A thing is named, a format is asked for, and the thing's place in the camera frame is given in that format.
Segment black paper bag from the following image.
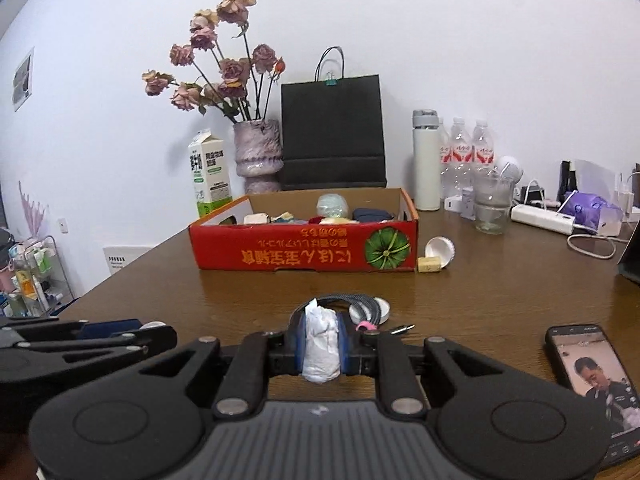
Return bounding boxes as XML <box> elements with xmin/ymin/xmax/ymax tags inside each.
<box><xmin>280</xmin><ymin>46</ymin><xmax>388</xmax><ymax>192</ymax></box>

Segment white power strip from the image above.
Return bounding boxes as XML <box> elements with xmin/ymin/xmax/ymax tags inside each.
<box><xmin>510</xmin><ymin>203</ymin><xmax>577</xmax><ymax>236</ymax></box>

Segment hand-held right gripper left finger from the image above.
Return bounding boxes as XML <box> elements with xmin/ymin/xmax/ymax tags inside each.
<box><xmin>134</xmin><ymin>312</ymin><xmax>307</xmax><ymax>419</ymax></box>

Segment wooden desktop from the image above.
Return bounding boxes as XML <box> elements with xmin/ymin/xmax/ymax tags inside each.
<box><xmin>50</xmin><ymin>194</ymin><xmax>640</xmax><ymax>480</ymax></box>

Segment white green milk carton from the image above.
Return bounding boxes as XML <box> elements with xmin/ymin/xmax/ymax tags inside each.
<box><xmin>188</xmin><ymin>128</ymin><xmax>234</xmax><ymax>219</ymax></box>

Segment dark tablet stand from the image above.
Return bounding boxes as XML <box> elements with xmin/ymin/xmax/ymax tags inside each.
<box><xmin>617</xmin><ymin>232</ymin><xmax>640</xmax><ymax>282</ymax></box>

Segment purple ceramic vase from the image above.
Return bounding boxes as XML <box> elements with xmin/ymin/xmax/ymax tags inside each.
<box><xmin>233</xmin><ymin>119</ymin><xmax>283</xmax><ymax>196</ymax></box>

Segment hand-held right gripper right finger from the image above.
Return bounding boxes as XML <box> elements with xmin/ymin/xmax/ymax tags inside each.
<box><xmin>336</xmin><ymin>312</ymin><xmax>507</xmax><ymax>419</ymax></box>

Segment red cardboard box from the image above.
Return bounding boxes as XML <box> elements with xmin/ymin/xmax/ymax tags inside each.
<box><xmin>188</xmin><ymin>187</ymin><xmax>420</xmax><ymax>274</ymax></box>

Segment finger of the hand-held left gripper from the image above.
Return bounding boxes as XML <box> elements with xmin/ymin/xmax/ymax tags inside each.
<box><xmin>14</xmin><ymin>326</ymin><xmax>179</xmax><ymax>368</ymax></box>
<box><xmin>0</xmin><ymin>316</ymin><xmax>145</xmax><ymax>343</ymax></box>

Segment clear glass cup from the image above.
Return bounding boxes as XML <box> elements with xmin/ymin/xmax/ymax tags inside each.
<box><xmin>472</xmin><ymin>172</ymin><xmax>517</xmax><ymax>235</ymax></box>

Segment white paper cupcake liner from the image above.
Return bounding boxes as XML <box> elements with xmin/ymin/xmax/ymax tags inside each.
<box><xmin>424</xmin><ymin>235</ymin><xmax>457</xmax><ymax>264</ymax></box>

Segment navy zip pouch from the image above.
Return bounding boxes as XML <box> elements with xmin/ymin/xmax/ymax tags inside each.
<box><xmin>351</xmin><ymin>206</ymin><xmax>397</xmax><ymax>224</ymax></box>

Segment iridescent plastic bag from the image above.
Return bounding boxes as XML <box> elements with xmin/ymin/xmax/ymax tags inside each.
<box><xmin>315</xmin><ymin>193</ymin><xmax>349</xmax><ymax>220</ymax></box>

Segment white tissue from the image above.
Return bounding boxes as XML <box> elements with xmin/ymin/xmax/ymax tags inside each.
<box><xmin>301</xmin><ymin>299</ymin><xmax>343</xmax><ymax>385</ymax></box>

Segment black smartphone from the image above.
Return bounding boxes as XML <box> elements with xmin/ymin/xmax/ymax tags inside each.
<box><xmin>544</xmin><ymin>323</ymin><xmax>640</xmax><ymax>472</ymax></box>

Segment wall poster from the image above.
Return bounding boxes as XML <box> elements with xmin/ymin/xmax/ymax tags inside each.
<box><xmin>12</xmin><ymin>47</ymin><xmax>36</xmax><ymax>112</ymax></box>

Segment purple feather decoration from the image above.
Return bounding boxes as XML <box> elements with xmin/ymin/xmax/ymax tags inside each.
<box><xmin>17</xmin><ymin>180</ymin><xmax>52</xmax><ymax>237</ymax></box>

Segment white round case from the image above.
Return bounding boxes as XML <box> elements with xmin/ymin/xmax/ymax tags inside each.
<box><xmin>349</xmin><ymin>299</ymin><xmax>392</xmax><ymax>325</ymax></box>

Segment clear water bottle red label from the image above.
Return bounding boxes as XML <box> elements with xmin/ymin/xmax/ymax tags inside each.
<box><xmin>439</xmin><ymin>118</ymin><xmax>454</xmax><ymax>202</ymax></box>
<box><xmin>471</xmin><ymin>119</ymin><xmax>497</xmax><ymax>177</ymax></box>
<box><xmin>449</xmin><ymin>117</ymin><xmax>476</xmax><ymax>198</ymax></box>

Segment black cosmetic tubes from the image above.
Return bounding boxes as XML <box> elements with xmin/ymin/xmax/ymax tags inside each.
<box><xmin>559</xmin><ymin>160</ymin><xmax>579</xmax><ymax>202</ymax></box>

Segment white cable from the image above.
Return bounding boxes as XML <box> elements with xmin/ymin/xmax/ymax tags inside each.
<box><xmin>566</xmin><ymin>233</ymin><xmax>632</xmax><ymax>261</ymax></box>

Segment purple tissue pack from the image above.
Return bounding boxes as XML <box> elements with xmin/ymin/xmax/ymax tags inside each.
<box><xmin>559</xmin><ymin>190</ymin><xmax>625</xmax><ymax>237</ymax></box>

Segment metal storage rack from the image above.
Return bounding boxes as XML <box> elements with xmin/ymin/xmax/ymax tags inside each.
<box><xmin>0</xmin><ymin>234</ymin><xmax>75</xmax><ymax>317</ymax></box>

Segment dried pink roses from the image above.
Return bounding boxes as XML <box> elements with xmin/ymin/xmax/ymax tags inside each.
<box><xmin>141</xmin><ymin>0</ymin><xmax>288</xmax><ymax>124</ymax></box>

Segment white wall vent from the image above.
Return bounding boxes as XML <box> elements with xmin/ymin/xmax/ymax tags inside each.
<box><xmin>102</xmin><ymin>245</ymin><xmax>157</xmax><ymax>277</ymax></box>

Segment white thermos bottle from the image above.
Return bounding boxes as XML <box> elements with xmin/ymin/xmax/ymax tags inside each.
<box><xmin>412</xmin><ymin>108</ymin><xmax>442</xmax><ymax>212</ymax></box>

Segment grey braided cable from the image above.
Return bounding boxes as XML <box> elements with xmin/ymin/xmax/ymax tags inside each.
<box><xmin>291</xmin><ymin>293</ymin><xmax>383</xmax><ymax>328</ymax></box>

